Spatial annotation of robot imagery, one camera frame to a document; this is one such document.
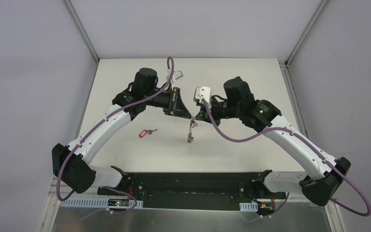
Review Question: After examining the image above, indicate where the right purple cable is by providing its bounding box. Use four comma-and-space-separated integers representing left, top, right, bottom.
201, 98, 371, 217

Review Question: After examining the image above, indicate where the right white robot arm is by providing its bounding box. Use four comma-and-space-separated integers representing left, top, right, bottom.
194, 77, 351, 206

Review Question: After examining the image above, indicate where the left white cable duct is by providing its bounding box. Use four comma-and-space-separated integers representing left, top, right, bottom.
60, 197, 143, 209

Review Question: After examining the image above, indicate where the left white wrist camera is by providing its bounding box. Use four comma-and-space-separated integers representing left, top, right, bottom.
166, 69, 184, 85

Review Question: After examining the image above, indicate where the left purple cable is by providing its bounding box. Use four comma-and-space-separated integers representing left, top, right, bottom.
56, 57, 175, 215

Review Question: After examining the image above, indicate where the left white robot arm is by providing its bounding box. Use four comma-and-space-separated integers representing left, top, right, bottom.
52, 68, 192, 196

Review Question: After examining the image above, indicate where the red tag key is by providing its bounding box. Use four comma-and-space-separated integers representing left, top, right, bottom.
139, 129, 157, 138

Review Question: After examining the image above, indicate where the purple cable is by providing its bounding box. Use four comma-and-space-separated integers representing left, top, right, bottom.
201, 98, 371, 217
56, 57, 175, 215

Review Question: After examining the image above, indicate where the white cable duct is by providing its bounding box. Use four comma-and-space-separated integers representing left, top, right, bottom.
60, 197, 143, 209
239, 201, 258, 212

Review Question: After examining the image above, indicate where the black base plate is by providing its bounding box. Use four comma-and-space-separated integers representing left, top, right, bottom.
96, 172, 288, 212

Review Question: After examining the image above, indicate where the right white cable duct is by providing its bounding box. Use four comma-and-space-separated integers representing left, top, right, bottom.
239, 201, 258, 212

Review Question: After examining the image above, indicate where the keyring with keys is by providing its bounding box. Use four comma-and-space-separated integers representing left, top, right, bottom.
186, 116, 198, 144

